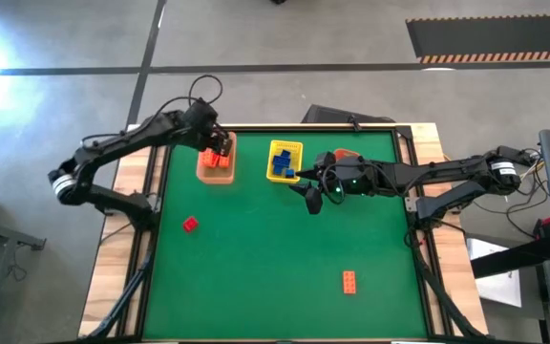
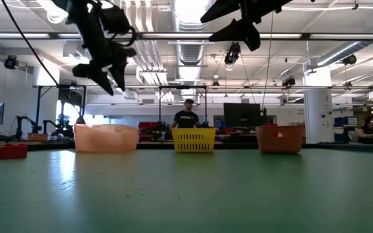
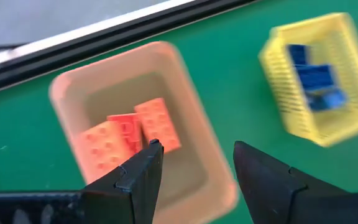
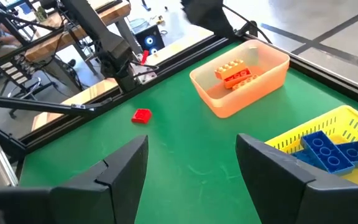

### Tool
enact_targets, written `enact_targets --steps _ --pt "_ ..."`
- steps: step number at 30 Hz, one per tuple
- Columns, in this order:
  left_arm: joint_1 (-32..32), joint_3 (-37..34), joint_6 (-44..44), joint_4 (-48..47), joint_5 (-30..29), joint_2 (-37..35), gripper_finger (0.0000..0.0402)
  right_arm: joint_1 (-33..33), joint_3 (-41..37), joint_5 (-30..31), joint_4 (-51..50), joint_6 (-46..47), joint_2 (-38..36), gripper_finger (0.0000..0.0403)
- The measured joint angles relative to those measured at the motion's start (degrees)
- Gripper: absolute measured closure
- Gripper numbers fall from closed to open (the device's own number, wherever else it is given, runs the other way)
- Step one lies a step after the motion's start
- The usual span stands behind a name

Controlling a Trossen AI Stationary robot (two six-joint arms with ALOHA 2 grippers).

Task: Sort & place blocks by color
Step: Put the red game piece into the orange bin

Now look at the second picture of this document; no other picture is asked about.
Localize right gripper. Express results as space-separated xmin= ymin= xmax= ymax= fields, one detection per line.
xmin=200 ymin=0 xmax=295 ymax=52

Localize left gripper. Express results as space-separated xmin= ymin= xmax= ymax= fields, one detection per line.
xmin=71 ymin=12 xmax=138 ymax=96

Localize light peach plastic bin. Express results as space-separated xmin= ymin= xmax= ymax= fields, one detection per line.
xmin=73 ymin=123 xmax=140 ymax=154

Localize red storage bins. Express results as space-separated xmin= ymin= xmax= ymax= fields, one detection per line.
xmin=137 ymin=120 xmax=162 ymax=142

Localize person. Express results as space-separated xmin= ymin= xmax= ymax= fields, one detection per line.
xmin=356 ymin=115 xmax=373 ymax=145
xmin=170 ymin=98 xmax=205 ymax=129

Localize yellow slotted plastic basket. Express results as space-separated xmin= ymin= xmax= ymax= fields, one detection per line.
xmin=171 ymin=127 xmax=218 ymax=154

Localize white square pillar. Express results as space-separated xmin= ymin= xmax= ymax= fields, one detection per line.
xmin=303 ymin=65 xmax=335 ymax=144

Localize orange plastic bin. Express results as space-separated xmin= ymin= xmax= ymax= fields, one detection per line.
xmin=254 ymin=124 xmax=305 ymax=155

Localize green table mat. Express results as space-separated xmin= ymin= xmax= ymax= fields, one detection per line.
xmin=0 ymin=147 xmax=373 ymax=233

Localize blue storage bins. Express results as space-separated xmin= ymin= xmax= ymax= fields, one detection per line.
xmin=333 ymin=116 xmax=360 ymax=143

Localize black overhead camera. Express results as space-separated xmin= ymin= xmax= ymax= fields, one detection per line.
xmin=223 ymin=41 xmax=243 ymax=71

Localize black cable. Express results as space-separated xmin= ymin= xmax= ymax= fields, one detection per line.
xmin=260 ymin=11 xmax=275 ymax=117
xmin=117 ymin=25 xmax=139 ymax=48
xmin=0 ymin=0 xmax=86 ymax=126

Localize ribbed silver ceiling duct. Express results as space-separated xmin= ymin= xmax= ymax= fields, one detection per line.
xmin=172 ymin=0 xmax=209 ymax=100

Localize black overhead frame beam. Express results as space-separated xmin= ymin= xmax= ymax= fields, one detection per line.
xmin=0 ymin=30 xmax=373 ymax=42

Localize silver round ceiling duct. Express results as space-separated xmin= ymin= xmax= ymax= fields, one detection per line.
xmin=305 ymin=14 xmax=373 ymax=69

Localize black aluminium table frame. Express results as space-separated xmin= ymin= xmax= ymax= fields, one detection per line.
xmin=0 ymin=140 xmax=373 ymax=153

